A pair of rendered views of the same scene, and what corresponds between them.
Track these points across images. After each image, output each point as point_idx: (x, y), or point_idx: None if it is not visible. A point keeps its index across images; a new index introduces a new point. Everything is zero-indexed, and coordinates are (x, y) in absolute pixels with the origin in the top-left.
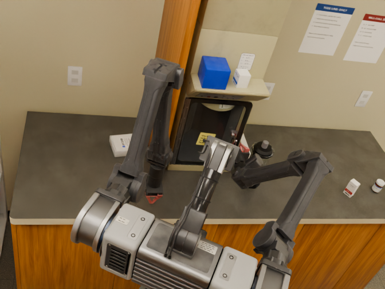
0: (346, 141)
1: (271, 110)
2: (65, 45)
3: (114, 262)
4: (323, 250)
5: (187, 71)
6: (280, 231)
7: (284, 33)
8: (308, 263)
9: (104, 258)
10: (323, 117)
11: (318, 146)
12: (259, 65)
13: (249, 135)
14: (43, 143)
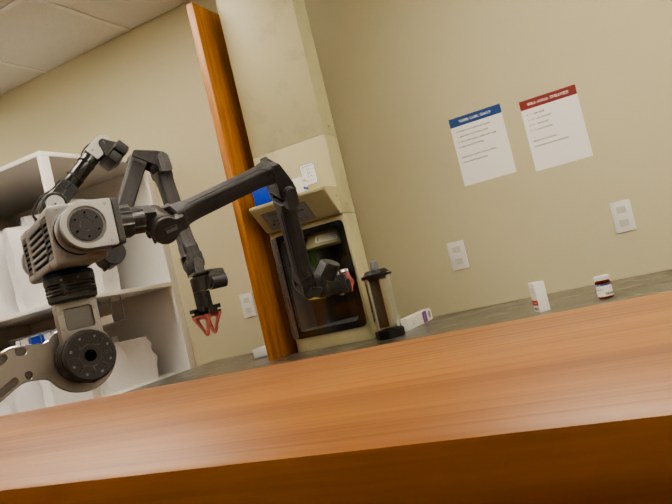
0: (614, 283)
1: (484, 283)
2: (231, 272)
3: (28, 263)
4: None
5: None
6: (172, 210)
7: (432, 171)
8: None
9: (26, 264)
10: (578, 271)
11: (551, 297)
12: (324, 171)
13: (445, 316)
14: (202, 367)
